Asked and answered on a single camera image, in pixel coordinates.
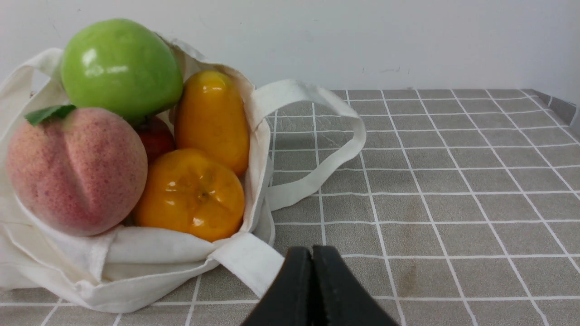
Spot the red fruit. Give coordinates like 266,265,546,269
135,116,177,165

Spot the yellow mango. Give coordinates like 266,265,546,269
174,70,249,177

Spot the white cloth tote bag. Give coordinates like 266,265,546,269
0,34,366,313

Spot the orange persimmon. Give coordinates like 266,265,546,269
133,149,245,243

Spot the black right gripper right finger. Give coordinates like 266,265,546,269
312,245,398,326

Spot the pink peach with leaf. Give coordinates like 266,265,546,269
6,107,148,236

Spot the green apple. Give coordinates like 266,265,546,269
60,18,183,125

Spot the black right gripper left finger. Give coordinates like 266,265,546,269
242,246,312,326

